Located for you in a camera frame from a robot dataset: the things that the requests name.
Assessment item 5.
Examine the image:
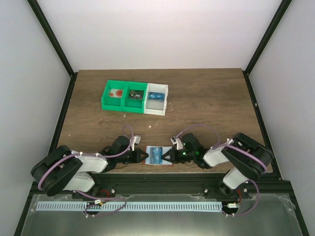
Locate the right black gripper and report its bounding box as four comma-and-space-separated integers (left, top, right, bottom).
161, 147, 195, 164

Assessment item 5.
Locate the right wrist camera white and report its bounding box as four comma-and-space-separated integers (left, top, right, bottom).
171, 136, 184, 150

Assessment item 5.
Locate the black aluminium front rail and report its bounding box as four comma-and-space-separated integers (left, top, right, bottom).
71, 173, 291, 200

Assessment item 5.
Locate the left black frame post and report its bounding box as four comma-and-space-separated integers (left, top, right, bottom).
26, 0, 75, 77

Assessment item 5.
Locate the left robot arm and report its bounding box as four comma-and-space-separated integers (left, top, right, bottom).
31, 135, 149, 199

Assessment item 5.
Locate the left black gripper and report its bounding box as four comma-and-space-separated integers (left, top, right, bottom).
117, 149, 149, 164

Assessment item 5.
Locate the red white card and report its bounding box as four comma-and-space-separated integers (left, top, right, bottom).
109, 88, 124, 98

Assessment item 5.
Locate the green bin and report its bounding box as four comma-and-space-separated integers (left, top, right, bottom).
101, 80, 127, 111
123, 82, 147, 114

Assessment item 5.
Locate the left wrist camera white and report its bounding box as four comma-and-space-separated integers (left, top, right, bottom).
130, 135, 141, 151

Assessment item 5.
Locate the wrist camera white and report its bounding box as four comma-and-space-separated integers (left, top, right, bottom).
130, 135, 141, 151
171, 136, 184, 150

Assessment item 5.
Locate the white bin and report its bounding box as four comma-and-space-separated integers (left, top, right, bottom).
143, 83, 168, 116

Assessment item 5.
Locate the light blue credit card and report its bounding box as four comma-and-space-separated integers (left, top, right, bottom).
148, 92, 165, 102

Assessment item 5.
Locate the green bin left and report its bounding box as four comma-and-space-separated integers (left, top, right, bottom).
101, 80, 127, 111

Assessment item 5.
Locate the black frame post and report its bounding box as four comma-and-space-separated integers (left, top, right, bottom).
26, 0, 75, 77
245, 0, 293, 74

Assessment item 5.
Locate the black card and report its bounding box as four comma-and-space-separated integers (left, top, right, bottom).
129, 89, 144, 100

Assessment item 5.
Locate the right black frame post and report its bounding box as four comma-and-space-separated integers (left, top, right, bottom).
245, 0, 293, 74

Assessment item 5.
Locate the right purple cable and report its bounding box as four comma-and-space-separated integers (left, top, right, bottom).
176, 124, 268, 217

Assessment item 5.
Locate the green bin middle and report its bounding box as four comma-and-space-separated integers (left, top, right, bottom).
123, 82, 147, 114

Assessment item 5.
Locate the light blue cable duct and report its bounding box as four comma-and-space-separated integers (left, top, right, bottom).
35, 201, 222, 212

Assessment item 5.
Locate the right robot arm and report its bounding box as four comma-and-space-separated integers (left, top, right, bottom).
161, 132, 274, 198

